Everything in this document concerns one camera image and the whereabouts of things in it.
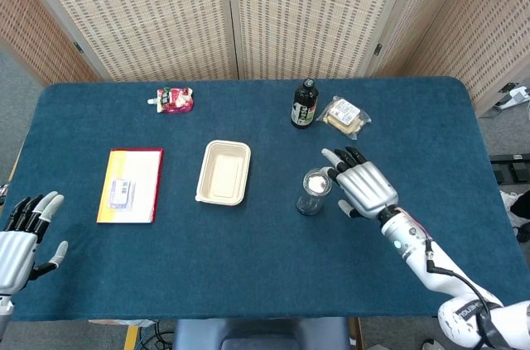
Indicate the blue tablecloth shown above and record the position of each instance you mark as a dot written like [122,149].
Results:
[265,250]

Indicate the metal screen hinge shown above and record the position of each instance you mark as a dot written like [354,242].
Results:
[378,49]
[78,47]

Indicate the pink spouted drink pouch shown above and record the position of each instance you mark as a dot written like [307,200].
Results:
[176,101]

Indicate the red cover notebook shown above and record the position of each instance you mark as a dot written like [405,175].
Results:
[141,168]

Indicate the black floor pedal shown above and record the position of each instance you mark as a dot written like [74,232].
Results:
[511,168]

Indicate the wrapped snack package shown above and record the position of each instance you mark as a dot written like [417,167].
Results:
[343,114]

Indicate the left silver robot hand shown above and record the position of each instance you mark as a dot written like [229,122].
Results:
[16,250]

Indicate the dark sauce bottle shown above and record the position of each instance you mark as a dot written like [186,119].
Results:
[304,108]

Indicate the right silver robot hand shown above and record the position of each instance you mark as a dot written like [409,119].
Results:
[366,188]

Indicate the woven folding screen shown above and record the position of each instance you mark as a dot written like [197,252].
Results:
[145,15]

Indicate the beige plastic food container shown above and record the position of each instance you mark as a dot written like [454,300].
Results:
[223,174]

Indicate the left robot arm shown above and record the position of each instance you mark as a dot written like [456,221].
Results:
[4,313]

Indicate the clear glass jar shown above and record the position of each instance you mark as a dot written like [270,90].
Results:
[309,203]

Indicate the clear plastic packet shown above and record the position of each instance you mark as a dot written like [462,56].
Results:
[121,193]

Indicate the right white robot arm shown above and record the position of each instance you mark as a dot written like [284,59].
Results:
[418,255]

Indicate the white shoe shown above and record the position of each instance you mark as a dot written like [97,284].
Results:
[507,203]

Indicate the white power strip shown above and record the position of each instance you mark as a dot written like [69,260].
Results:
[517,95]

